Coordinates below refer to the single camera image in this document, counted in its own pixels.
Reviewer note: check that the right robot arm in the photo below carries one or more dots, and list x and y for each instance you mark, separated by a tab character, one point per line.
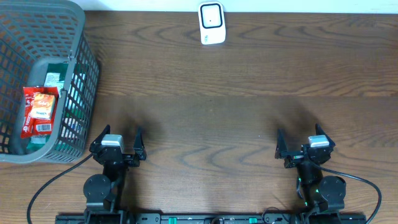
323	195

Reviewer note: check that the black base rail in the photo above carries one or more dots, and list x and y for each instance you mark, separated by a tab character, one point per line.
155	218

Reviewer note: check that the red snack packet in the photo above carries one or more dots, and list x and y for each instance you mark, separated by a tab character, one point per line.
35	127

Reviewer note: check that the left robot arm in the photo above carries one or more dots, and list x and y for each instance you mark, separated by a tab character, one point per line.
103	191

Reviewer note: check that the grey plastic mesh basket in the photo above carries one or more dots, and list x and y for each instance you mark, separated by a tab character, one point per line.
34	35

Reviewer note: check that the green 3M package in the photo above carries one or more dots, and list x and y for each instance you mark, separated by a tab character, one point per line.
55	76

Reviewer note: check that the small orange box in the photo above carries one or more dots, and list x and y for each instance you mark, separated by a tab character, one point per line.
42	106

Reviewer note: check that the white barcode scanner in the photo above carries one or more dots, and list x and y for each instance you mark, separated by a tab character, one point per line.
212	23

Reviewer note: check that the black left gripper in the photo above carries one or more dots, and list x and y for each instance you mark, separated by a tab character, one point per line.
103	150

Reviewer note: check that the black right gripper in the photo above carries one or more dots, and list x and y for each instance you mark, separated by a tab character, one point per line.
282	147

